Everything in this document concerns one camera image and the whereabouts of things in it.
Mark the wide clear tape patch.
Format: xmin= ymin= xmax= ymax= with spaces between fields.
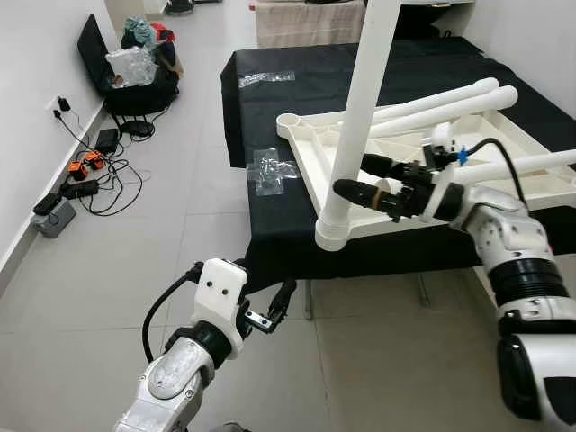
xmin=245 ymin=147 xmax=302 ymax=196

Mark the black tablecloth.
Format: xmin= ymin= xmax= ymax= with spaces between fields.
xmin=220 ymin=36 xmax=576 ymax=293

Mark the white plastic table top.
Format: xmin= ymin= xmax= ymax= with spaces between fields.
xmin=275 ymin=110 xmax=576 ymax=252

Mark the long clear tape strip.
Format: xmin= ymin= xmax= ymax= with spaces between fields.
xmin=238 ymin=70 xmax=296 ymax=88

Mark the large black bowl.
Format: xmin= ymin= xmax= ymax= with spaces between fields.
xmin=396 ymin=0 xmax=469 ymax=41

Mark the beige woven bench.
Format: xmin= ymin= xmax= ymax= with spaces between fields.
xmin=255 ymin=0 xmax=368 ymax=49

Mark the oval black power adapter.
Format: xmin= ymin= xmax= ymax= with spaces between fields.
xmin=121 ymin=117 xmax=154 ymax=138

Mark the black power strip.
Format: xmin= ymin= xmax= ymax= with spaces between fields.
xmin=61 ymin=178 xmax=100 ymax=199

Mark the square black power adapter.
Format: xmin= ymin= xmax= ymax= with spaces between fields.
xmin=94 ymin=129 xmax=122 ymax=152

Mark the grey box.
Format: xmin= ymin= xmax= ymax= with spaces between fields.
xmin=31 ymin=196 xmax=77 ymax=239

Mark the clear plastic bag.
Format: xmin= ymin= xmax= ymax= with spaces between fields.
xmin=106 ymin=47 xmax=163 ymax=89

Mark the red cloth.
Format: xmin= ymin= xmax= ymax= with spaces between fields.
xmin=148 ymin=22 xmax=175 ymax=44

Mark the black open bag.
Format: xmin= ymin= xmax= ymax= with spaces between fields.
xmin=76 ymin=13 xmax=181 ymax=116

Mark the teal cloth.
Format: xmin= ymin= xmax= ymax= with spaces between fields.
xmin=123 ymin=16 xmax=154 ymax=46

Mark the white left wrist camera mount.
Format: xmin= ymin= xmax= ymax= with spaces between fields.
xmin=192 ymin=258 xmax=249 ymax=354

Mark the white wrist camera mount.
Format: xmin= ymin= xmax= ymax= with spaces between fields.
xmin=423 ymin=124 xmax=464 ymax=194
xmin=192 ymin=258 xmax=249 ymax=354

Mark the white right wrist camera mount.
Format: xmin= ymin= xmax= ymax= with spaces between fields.
xmin=423 ymin=124 xmax=464 ymax=194

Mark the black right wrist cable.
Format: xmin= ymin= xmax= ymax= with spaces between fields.
xmin=463 ymin=138 xmax=529 ymax=212

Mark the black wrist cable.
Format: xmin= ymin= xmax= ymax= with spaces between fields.
xmin=463 ymin=138 xmax=529 ymax=212
xmin=142 ymin=264 xmax=203 ymax=361

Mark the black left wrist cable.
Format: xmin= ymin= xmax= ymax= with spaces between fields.
xmin=142 ymin=264 xmax=203 ymax=361

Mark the white wall socket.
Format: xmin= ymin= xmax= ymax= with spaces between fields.
xmin=47 ymin=94 xmax=73 ymax=114

